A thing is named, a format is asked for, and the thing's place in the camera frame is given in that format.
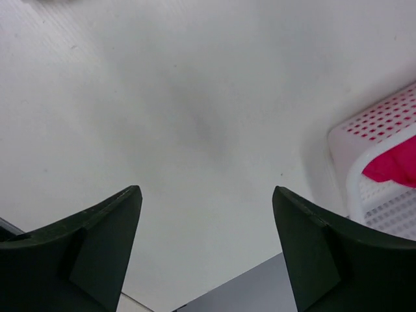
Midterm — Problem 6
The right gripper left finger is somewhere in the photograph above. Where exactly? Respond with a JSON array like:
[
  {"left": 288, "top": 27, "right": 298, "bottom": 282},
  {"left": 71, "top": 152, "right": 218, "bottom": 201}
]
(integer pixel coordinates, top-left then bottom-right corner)
[{"left": 1, "top": 185, "right": 142, "bottom": 311}]

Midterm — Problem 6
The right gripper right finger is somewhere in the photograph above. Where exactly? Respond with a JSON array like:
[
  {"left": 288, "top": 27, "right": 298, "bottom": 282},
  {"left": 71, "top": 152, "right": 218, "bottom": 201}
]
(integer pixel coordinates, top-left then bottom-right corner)
[{"left": 272, "top": 186, "right": 415, "bottom": 311}]

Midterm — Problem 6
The white plastic basket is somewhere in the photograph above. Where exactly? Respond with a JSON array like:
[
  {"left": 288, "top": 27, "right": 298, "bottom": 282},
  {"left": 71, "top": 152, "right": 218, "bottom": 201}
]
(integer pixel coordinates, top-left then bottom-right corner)
[{"left": 328, "top": 84, "right": 415, "bottom": 240}]

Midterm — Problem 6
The red t shirt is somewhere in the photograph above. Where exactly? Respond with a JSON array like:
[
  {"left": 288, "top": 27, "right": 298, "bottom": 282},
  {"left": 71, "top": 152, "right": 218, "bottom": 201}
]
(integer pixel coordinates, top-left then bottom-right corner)
[{"left": 363, "top": 136, "right": 415, "bottom": 188}]

